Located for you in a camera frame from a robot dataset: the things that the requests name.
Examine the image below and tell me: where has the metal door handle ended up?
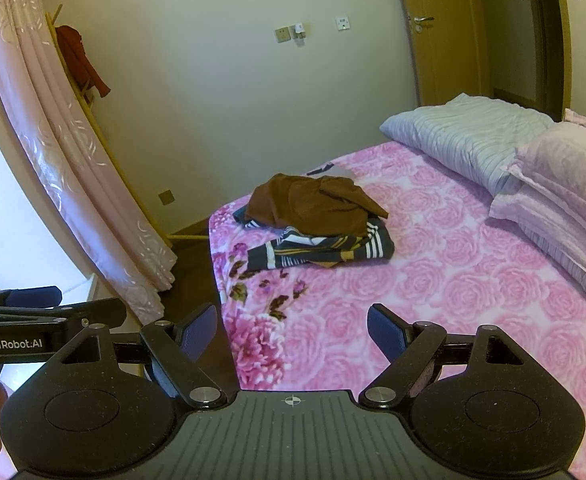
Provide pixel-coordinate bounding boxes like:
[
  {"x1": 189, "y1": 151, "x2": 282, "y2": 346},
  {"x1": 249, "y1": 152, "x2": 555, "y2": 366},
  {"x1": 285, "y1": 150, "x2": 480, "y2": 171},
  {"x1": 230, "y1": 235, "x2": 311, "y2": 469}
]
[{"x1": 407, "y1": 14, "x2": 435, "y2": 35}]

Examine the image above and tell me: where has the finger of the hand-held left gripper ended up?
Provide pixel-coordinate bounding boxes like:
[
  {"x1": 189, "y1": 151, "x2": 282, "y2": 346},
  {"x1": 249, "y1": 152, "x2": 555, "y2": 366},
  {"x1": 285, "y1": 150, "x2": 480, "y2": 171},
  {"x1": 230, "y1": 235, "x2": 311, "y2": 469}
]
[
  {"x1": 0, "y1": 298, "x2": 127, "y2": 335},
  {"x1": 0, "y1": 286, "x2": 63, "y2": 312}
]

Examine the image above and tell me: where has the navy striped garment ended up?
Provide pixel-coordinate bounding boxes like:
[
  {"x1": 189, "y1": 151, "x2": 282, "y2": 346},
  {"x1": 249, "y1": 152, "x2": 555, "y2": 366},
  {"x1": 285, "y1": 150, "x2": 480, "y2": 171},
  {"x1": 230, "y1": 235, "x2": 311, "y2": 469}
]
[{"x1": 232, "y1": 207, "x2": 395, "y2": 269}]

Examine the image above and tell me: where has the brown long-sleeved shirt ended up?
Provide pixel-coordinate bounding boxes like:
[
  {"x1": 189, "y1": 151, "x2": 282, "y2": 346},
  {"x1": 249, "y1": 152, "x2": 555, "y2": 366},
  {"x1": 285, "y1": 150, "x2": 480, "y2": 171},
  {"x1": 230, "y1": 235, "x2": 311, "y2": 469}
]
[{"x1": 249, "y1": 173, "x2": 390, "y2": 237}]

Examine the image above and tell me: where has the grey folded cloth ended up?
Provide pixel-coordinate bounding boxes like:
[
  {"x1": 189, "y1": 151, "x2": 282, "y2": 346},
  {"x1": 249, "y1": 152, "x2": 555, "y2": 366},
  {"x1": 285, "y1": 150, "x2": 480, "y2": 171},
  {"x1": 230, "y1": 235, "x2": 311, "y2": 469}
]
[{"x1": 305, "y1": 161, "x2": 356, "y2": 181}]

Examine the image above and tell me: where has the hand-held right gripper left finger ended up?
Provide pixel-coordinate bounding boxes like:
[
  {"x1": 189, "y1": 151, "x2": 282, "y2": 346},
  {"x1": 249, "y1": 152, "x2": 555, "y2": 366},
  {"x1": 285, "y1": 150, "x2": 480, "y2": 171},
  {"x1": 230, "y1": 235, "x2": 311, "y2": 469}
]
[{"x1": 48, "y1": 303, "x2": 225, "y2": 409}]

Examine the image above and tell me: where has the pink floral blanket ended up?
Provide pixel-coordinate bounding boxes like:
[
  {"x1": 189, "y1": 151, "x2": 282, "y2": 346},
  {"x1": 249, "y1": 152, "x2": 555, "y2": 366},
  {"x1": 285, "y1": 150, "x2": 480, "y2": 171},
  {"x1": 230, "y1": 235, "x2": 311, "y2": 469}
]
[{"x1": 208, "y1": 140, "x2": 586, "y2": 477}]

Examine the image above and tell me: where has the red jacket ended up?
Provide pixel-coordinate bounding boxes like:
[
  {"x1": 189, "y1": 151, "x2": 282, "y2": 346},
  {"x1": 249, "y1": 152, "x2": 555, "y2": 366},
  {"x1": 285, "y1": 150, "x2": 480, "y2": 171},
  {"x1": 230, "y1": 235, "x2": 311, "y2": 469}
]
[{"x1": 54, "y1": 25, "x2": 111, "y2": 99}]

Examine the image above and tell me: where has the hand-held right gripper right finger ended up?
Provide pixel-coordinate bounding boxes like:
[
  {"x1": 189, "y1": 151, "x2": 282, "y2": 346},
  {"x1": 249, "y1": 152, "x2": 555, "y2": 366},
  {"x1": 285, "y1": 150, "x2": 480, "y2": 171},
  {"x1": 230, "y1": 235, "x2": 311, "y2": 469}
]
[{"x1": 359, "y1": 303, "x2": 530, "y2": 409}]

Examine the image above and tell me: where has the pink patterned curtain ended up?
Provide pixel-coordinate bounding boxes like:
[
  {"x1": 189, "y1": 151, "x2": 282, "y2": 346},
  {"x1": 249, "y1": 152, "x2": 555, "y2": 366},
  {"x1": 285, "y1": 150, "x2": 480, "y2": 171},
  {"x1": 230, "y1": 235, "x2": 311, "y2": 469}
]
[{"x1": 0, "y1": 0, "x2": 179, "y2": 326}]

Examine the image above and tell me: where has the pale pink folded quilt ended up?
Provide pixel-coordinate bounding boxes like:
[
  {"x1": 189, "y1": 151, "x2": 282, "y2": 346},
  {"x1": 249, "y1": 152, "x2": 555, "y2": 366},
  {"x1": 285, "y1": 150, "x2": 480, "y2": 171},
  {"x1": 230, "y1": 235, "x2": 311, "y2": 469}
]
[{"x1": 488, "y1": 108, "x2": 586, "y2": 312}]

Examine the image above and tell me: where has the wooden door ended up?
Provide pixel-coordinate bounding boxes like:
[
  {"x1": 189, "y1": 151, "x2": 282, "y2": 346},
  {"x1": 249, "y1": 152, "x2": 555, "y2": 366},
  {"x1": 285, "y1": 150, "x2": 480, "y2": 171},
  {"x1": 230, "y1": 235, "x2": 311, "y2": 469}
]
[{"x1": 390, "y1": 0, "x2": 494, "y2": 111}]

